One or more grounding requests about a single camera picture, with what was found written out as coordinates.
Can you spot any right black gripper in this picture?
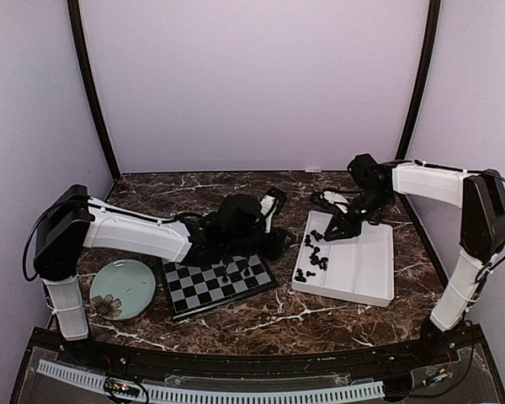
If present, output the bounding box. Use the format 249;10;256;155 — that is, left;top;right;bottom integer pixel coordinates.
324;189;392;242

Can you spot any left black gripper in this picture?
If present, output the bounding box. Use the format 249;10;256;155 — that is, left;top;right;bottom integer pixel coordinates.
226;225;297;262

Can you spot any white plastic tray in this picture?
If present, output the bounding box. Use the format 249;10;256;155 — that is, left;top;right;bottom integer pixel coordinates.
291;210;395;307

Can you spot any black and white chessboard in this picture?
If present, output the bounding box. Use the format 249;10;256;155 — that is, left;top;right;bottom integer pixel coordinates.
162;255;277;321

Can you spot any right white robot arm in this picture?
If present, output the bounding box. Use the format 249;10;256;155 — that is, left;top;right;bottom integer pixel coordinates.
323;154;505;332

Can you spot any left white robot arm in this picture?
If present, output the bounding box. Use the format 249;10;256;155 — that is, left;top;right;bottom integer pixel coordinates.
22;184;295;367

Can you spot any black chess pieces pile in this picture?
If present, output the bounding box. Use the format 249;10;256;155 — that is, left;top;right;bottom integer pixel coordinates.
293;230;329;284

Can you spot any green floral ceramic plate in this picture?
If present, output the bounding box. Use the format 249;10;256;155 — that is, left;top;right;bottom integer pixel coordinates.
89;259;156;321

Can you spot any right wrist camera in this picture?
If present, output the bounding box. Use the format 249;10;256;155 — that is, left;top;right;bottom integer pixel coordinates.
347;153;378;188

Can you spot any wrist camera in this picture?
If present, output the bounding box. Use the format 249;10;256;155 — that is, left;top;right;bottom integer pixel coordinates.
347;153;378;188
260;188;287;233

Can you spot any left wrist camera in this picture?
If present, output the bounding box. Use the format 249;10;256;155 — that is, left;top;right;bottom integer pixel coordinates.
260;188;287;233

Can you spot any black front rail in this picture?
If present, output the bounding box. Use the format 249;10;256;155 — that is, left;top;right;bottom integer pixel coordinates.
29;325;483;380

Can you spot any white slotted cable duct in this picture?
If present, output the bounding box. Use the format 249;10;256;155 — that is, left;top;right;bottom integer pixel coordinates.
35;359;385;403

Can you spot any right black frame post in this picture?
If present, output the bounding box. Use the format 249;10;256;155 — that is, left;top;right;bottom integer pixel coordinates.
393;0;442;169

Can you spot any black frame post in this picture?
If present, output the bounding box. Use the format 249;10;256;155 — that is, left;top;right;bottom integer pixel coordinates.
393;0;442;169
66;0;121;182

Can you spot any left black frame post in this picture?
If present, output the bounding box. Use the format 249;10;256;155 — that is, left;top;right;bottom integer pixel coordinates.
66;0;121;182

